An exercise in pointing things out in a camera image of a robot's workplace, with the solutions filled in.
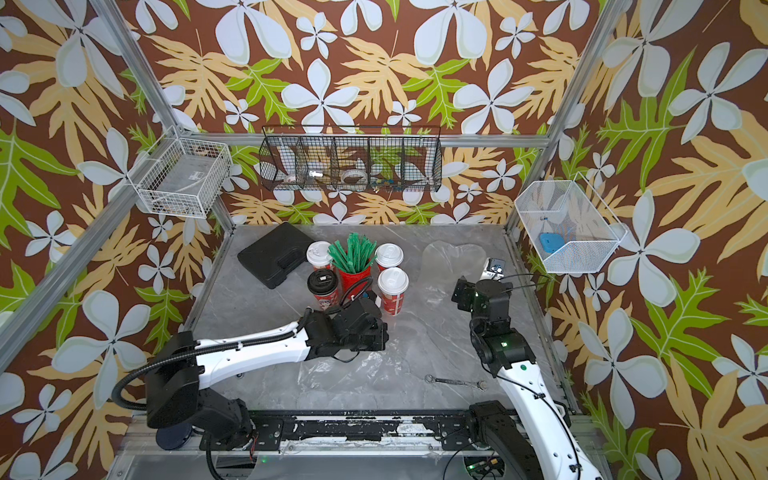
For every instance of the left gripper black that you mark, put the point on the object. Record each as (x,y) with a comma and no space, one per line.
(381,329)

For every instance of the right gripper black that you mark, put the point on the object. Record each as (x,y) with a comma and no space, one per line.
(468,291)

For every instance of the red cup white lid front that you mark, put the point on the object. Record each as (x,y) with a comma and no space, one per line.
(392,283)

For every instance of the red cup white lid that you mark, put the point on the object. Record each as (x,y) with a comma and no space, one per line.
(318,255)
(392,283)
(388,255)

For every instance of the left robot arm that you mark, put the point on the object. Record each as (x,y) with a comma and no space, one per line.
(177,386)

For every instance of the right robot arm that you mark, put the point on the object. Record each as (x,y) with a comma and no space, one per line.
(535,441)

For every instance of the red plastic straw cup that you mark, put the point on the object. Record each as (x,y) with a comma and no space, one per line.
(353,284)

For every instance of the clear plastic bag back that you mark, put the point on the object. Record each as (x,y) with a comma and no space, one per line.
(442,265)

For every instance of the red cup black lid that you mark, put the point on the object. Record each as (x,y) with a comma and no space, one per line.
(323,284)

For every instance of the green wrapped straws bundle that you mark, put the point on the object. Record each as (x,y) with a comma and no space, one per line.
(356,256)

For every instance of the metal wrench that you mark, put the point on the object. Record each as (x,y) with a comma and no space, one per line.
(480,385)

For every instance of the blue object in basket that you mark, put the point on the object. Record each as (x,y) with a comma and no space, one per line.
(551,242)

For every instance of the black plastic tool case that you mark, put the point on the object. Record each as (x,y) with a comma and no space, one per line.
(272,257)

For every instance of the white mesh basket right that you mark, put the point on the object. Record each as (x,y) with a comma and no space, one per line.
(575,210)

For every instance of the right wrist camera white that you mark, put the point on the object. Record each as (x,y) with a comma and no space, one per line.
(494,269)

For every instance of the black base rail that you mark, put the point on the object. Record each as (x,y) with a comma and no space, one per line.
(274,430)

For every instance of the black wire basket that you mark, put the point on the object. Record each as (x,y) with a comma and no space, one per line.
(352,158)

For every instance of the white wire basket left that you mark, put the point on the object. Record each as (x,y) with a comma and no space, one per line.
(180,175)

